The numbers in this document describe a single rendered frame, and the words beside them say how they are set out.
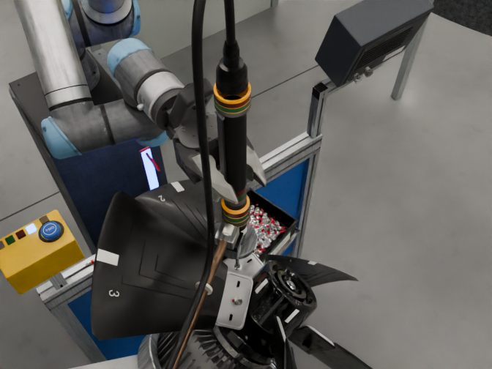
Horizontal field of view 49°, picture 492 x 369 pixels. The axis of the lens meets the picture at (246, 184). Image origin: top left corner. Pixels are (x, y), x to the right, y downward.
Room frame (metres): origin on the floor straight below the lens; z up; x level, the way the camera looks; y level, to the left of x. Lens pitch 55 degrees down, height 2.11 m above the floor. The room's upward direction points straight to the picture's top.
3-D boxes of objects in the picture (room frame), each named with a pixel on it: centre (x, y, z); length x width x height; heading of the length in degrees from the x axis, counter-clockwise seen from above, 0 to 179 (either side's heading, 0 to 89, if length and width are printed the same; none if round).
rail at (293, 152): (0.79, 0.15, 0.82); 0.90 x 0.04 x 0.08; 126
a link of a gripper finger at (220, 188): (0.43, 0.04, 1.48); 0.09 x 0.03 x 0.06; 26
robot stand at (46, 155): (1.06, 0.47, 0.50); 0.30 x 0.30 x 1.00; 36
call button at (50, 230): (0.59, 0.43, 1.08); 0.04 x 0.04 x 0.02
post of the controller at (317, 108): (1.04, -0.20, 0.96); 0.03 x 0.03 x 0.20; 36
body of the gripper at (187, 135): (0.53, 0.08, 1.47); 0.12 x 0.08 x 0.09; 36
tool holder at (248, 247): (0.43, 0.02, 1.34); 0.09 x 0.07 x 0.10; 161
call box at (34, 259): (0.56, 0.47, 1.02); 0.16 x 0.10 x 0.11; 126
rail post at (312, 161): (1.04, -0.20, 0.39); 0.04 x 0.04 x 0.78; 36
